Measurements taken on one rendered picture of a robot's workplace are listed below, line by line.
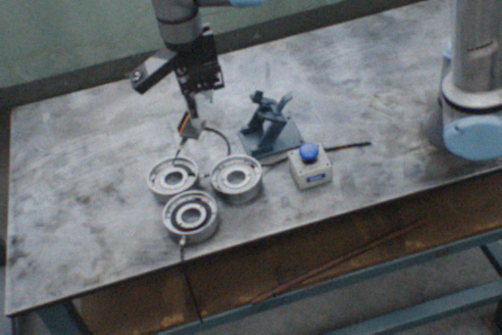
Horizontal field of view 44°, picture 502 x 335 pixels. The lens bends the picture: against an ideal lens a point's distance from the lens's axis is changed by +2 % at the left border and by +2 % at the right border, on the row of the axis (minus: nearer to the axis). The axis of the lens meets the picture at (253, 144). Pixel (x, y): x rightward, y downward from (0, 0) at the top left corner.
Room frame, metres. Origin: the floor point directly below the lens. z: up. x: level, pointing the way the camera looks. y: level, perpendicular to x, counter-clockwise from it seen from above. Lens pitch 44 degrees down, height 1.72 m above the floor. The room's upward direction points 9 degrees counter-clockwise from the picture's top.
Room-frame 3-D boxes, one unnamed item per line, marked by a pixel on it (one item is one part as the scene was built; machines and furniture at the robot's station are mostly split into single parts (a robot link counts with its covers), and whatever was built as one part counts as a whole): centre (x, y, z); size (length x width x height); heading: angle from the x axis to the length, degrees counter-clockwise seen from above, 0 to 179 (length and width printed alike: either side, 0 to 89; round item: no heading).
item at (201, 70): (0.92, 0.08, 1.07); 0.09 x 0.08 x 0.12; 100
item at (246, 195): (0.84, 0.04, 0.82); 0.10 x 0.10 x 0.04
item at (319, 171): (0.84, -0.11, 0.82); 0.08 x 0.07 x 0.05; 99
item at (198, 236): (0.76, 0.14, 0.82); 0.10 x 0.10 x 0.04
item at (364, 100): (1.02, -0.06, 0.79); 1.20 x 0.60 x 0.02; 99
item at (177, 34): (0.92, 0.09, 1.15); 0.08 x 0.08 x 0.05
